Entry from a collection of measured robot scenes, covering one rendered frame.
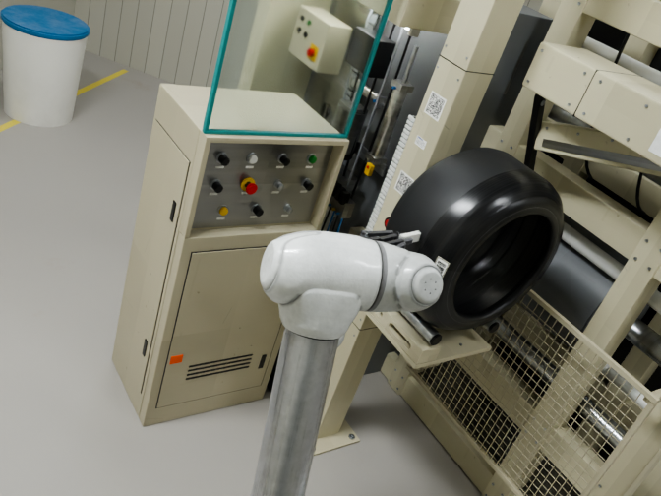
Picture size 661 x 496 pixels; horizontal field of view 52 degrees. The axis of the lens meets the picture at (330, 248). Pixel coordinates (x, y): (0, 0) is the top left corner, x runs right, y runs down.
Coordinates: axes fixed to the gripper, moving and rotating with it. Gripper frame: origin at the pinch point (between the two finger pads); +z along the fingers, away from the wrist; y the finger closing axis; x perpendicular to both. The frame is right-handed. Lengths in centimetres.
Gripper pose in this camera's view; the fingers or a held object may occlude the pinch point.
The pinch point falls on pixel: (409, 237)
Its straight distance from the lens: 196.2
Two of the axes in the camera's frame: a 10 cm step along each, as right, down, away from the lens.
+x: -1.7, 8.0, 5.7
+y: -5.2, -5.7, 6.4
